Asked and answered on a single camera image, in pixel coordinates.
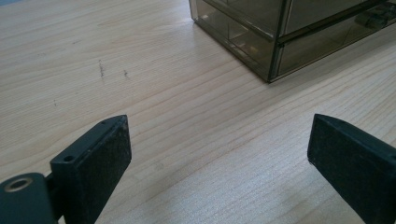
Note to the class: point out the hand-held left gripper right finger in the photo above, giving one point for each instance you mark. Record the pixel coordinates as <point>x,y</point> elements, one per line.
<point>351,161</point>

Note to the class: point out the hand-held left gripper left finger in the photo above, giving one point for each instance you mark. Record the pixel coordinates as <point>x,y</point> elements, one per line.
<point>93,168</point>

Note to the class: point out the smoky transparent plastic drawer cabinet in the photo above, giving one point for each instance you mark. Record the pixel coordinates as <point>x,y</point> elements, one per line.
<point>255,46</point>

